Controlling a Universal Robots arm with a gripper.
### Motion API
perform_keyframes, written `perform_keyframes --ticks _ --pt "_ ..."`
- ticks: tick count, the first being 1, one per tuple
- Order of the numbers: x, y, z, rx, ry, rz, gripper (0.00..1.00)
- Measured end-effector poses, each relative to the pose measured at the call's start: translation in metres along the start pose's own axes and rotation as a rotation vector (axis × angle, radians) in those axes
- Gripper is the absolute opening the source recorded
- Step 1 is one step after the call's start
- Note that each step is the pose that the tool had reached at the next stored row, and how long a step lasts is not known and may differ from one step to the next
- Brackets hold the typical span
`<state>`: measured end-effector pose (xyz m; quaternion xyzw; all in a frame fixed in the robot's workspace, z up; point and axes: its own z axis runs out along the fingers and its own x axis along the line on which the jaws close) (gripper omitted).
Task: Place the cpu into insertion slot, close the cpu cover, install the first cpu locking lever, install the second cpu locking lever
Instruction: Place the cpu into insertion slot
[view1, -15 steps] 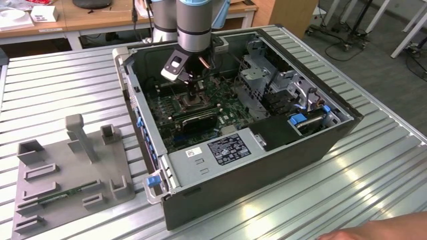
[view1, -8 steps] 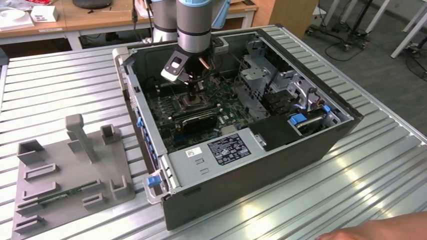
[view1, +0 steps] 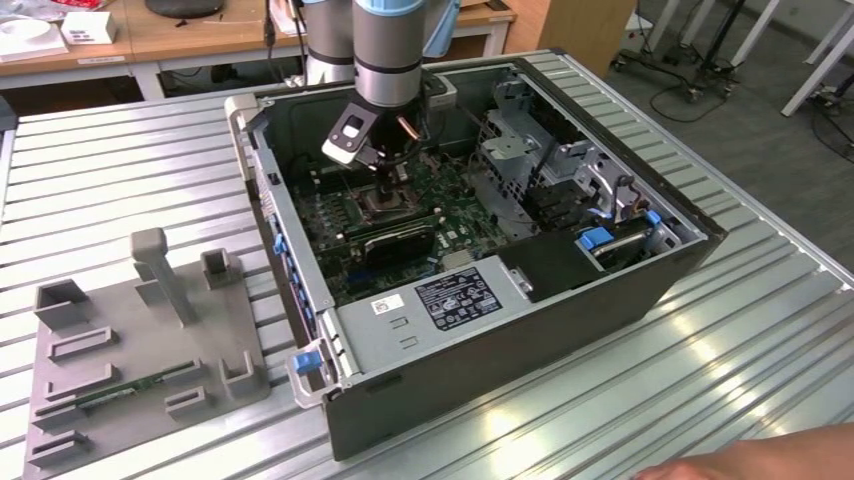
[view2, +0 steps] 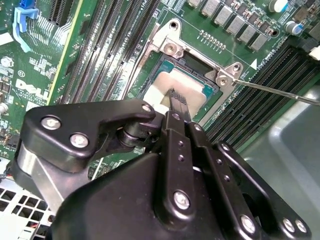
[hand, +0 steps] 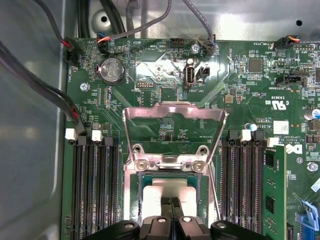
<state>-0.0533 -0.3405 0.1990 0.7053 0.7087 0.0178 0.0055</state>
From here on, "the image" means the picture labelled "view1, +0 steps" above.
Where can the silver chipset heatsink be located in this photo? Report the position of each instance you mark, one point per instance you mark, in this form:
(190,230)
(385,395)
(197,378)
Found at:
(455,260)

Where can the wooden desk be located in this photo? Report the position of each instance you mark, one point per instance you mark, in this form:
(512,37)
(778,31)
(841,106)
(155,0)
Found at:
(201,35)

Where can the black PC case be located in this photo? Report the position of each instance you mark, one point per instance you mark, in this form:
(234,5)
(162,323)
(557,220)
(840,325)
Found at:
(534,360)

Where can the silver CPU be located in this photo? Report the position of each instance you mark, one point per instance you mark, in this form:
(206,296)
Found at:
(394,201)

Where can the blue disk carrier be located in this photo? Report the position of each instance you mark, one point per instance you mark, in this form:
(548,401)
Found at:
(594,239)

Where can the grey metal drive cage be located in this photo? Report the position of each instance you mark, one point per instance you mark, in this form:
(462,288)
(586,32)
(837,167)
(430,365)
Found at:
(508,150)

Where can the black wheeled stand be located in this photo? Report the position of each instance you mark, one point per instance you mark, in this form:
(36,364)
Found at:
(701,82)

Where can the small blue plastic clip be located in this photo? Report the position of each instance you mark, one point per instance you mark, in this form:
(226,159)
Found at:
(652,218)

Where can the green motherboard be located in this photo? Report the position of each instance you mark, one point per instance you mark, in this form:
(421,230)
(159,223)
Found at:
(461,215)

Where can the red packet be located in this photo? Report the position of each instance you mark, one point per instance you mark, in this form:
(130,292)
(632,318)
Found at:
(81,4)

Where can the person bare forearm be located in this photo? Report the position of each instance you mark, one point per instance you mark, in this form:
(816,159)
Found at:
(794,452)

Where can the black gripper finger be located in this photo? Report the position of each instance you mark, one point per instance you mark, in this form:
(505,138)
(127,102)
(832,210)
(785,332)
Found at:
(386,180)
(402,182)

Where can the green RAM stick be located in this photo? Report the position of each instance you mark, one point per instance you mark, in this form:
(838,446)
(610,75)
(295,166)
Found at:
(134,385)

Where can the grey parts rack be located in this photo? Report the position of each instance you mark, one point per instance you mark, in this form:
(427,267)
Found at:
(134,360)

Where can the blue case latch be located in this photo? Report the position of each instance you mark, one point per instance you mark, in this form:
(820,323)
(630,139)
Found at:
(306,363)

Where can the white table frame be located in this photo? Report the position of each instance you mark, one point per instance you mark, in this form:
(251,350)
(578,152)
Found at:
(754,35)

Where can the black round object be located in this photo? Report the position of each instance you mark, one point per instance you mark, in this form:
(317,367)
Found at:
(183,6)

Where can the grey power supply unit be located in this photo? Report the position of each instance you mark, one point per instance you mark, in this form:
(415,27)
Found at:
(374,340)

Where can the white table leg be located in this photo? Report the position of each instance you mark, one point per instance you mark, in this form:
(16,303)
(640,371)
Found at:
(816,80)

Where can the blue slot retainer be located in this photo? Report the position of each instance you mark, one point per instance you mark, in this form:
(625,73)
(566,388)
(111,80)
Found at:
(278,243)

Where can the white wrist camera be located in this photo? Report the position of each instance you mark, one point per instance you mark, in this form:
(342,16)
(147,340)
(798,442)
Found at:
(349,135)

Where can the white cardboard box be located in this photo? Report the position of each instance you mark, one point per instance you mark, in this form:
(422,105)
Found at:
(87,25)

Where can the white foam tray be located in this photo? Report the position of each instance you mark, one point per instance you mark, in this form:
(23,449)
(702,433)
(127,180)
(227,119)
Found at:
(27,40)

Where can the wooden cabinet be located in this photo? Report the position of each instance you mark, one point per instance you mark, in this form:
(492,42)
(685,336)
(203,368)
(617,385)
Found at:
(588,30)

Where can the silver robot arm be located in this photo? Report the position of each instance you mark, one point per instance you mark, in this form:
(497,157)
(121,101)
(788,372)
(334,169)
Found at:
(387,60)

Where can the metal CPU socket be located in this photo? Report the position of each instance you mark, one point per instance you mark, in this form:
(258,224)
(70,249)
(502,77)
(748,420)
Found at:
(370,210)

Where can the black graphics card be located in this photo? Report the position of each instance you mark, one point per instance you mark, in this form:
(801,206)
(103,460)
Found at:
(401,247)

